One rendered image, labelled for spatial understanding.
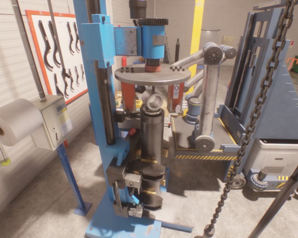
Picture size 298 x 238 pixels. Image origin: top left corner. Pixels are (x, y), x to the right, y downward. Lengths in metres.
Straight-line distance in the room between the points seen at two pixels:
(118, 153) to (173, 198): 1.18
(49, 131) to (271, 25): 2.26
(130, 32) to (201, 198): 2.27
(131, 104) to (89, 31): 0.58
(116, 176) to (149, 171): 0.29
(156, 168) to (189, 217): 0.94
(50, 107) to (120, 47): 0.75
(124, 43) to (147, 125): 0.64
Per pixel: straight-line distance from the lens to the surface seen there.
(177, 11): 11.99
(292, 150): 2.78
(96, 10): 1.18
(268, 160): 2.71
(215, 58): 1.43
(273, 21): 2.09
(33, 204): 2.93
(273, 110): 2.33
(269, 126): 2.44
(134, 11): 1.22
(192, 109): 2.41
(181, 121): 2.56
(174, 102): 1.33
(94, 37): 1.09
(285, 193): 0.56
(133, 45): 1.19
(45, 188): 3.04
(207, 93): 1.51
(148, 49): 1.17
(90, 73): 1.39
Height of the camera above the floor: 2.09
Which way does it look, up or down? 30 degrees down
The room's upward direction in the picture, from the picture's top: straight up
